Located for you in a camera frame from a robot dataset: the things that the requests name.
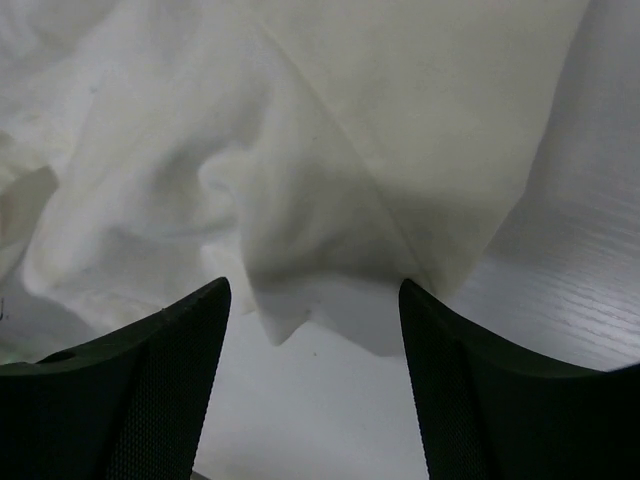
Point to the white t shirt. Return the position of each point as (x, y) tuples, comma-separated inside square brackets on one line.
[(148, 147)]

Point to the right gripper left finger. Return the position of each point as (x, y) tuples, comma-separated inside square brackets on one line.
[(128, 405)]

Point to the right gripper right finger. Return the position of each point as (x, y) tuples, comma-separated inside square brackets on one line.
[(488, 408)]

